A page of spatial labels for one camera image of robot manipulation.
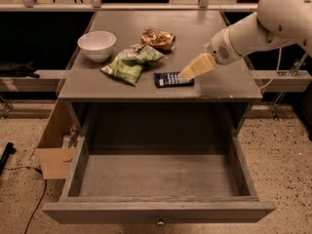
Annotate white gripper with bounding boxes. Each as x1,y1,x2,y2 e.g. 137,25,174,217
177,28,241,82

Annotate blue rxbar blueberry wrapper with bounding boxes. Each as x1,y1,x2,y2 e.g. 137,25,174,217
153,71,195,88

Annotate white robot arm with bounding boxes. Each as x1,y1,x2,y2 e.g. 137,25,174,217
177,0,312,83

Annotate open grey top drawer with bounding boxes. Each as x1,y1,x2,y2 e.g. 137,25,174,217
43,102,275,224

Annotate metal drawer knob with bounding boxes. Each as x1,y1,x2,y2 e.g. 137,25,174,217
156,216,166,227

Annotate grey wooden cabinet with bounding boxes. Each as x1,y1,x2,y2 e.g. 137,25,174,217
59,10,261,130

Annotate crushed orange drink can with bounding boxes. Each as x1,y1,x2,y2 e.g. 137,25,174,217
140,27,176,52

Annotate green chip bag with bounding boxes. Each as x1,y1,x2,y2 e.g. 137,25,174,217
100,44,165,86

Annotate white ceramic bowl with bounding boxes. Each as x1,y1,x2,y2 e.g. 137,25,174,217
77,31,116,62

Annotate brown cardboard box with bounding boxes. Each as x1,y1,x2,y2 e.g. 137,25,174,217
36,100,75,179

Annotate black object on ledge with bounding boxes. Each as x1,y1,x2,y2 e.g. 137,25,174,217
0,61,40,79

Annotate black floor stand foot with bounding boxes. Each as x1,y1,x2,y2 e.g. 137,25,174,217
0,142,16,175

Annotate black floor cable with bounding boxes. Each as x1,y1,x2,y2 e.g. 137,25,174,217
3,165,49,234

